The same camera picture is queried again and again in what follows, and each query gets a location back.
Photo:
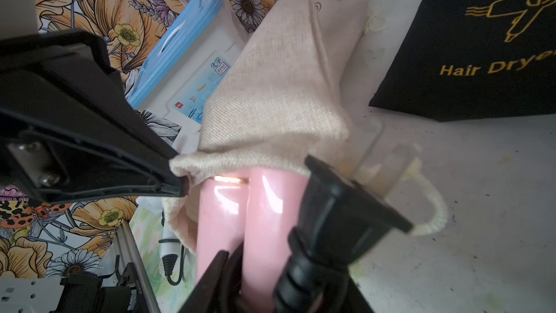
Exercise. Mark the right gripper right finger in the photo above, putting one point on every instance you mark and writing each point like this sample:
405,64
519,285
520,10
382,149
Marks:
354,300

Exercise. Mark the blue lidded storage box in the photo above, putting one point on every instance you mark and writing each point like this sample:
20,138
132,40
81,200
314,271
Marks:
186,67

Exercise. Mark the aluminium front rail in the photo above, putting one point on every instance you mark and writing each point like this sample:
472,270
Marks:
132,272

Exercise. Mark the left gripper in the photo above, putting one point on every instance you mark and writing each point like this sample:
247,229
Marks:
67,131

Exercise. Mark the black hair dryer pouch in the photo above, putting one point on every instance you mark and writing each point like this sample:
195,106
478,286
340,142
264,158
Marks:
474,59

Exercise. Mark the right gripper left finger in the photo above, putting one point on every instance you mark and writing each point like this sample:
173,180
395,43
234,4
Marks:
203,298

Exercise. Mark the white hair dryer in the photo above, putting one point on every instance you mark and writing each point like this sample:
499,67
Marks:
172,254

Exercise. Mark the beige cloth bag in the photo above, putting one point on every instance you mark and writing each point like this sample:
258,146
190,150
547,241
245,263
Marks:
280,102

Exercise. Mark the pink hair dryer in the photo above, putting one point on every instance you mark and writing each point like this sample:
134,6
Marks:
291,238

